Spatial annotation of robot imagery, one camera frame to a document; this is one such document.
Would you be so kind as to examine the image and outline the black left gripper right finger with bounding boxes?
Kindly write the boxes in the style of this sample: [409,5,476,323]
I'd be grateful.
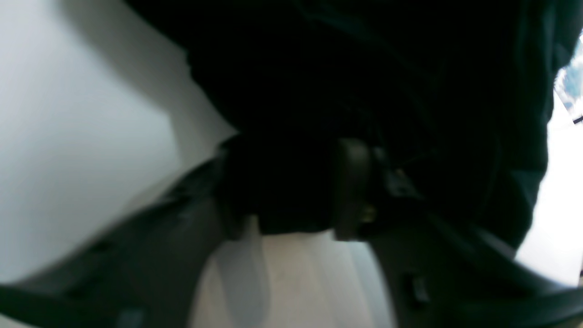
[335,138,582,328]

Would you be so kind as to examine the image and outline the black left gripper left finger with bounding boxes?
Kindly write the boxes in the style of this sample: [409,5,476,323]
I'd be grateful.
[1,137,250,328]

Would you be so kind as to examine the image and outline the black t-shirt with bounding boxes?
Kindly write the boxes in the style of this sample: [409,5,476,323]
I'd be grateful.
[128,0,582,247]

